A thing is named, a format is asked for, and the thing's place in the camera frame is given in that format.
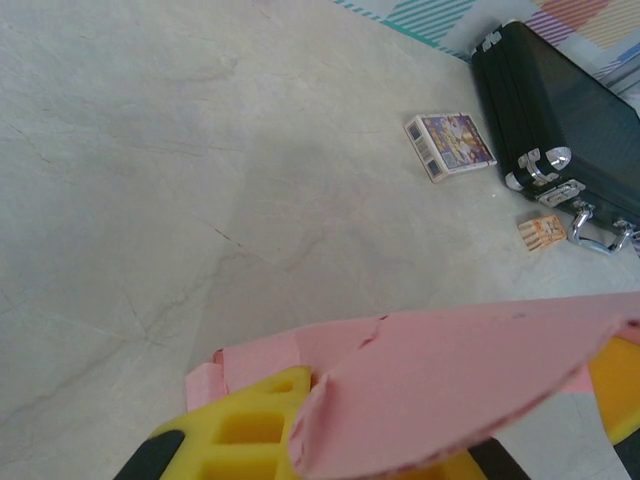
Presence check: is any pink paper box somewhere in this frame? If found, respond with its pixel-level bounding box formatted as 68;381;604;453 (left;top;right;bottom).
184;289;640;480

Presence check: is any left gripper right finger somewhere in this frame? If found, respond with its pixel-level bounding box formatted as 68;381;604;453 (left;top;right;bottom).
587;334;640;446

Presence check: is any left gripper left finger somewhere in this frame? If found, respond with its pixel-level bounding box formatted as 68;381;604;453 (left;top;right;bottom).
114;364;321;480

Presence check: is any small orange packet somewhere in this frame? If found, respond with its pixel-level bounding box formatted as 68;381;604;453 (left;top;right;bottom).
517;214;566;253

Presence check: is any black briefcase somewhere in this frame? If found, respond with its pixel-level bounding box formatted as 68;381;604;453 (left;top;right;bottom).
469;19;640;256

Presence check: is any printed playing card box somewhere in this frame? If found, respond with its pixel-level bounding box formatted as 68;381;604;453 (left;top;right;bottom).
403;113;499;185

